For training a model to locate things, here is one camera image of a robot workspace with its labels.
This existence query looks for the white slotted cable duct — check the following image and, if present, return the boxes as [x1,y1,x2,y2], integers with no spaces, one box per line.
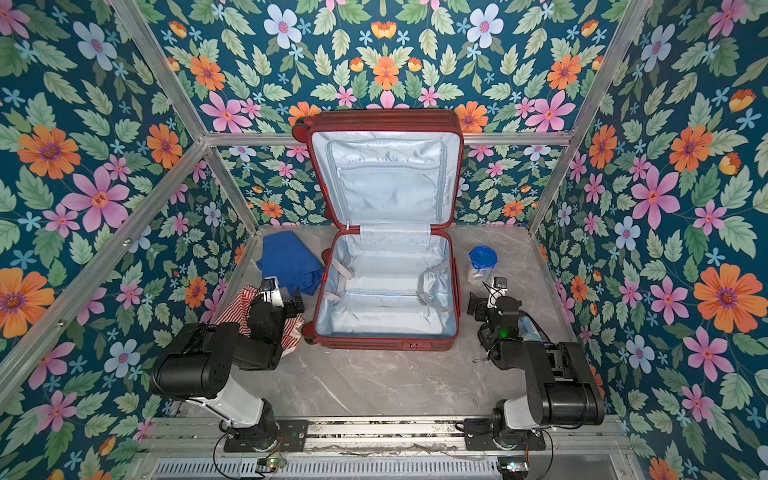
[152,457,501,479]

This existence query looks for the red white striped shirt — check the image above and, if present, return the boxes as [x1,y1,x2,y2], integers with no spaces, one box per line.
[214,286,301,357]

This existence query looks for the clear jar blue lid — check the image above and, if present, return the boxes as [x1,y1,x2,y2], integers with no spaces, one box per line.
[467,245,498,286]

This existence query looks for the blue shirt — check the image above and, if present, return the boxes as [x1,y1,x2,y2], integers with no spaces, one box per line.
[257,231,325,296]

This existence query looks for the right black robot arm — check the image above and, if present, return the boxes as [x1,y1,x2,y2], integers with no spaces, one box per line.
[457,294,605,449]

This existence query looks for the red hard-shell suitcase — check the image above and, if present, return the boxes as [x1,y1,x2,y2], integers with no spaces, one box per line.
[292,109,464,352]

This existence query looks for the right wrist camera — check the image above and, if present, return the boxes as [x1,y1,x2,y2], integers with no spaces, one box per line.
[485,276,508,308]

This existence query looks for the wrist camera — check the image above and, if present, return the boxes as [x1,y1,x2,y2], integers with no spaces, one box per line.
[259,276,284,307]
[485,276,508,308]

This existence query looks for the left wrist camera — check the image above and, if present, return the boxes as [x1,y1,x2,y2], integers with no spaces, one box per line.
[259,276,284,307]

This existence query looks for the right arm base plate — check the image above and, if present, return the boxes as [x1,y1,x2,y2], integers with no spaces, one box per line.
[455,418,546,451]

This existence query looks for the aluminium cage frame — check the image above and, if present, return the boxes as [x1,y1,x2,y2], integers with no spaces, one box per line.
[1,1,653,406]

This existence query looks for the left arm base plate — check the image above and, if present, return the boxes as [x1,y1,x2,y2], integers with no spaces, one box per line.
[223,420,310,453]

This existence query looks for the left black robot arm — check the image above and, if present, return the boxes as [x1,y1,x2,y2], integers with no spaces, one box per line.
[151,292,304,451]

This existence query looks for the clear toiletry pouch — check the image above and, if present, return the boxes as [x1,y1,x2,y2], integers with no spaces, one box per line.
[518,314,548,342]

